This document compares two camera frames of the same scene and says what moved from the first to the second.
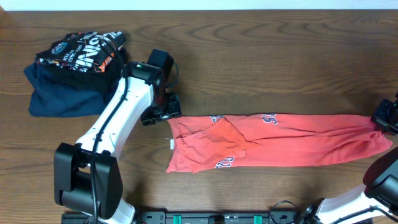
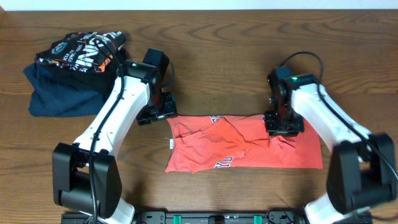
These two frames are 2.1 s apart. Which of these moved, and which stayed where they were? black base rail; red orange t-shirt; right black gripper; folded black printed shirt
Moved: right black gripper
Stayed: black base rail; folded black printed shirt; red orange t-shirt
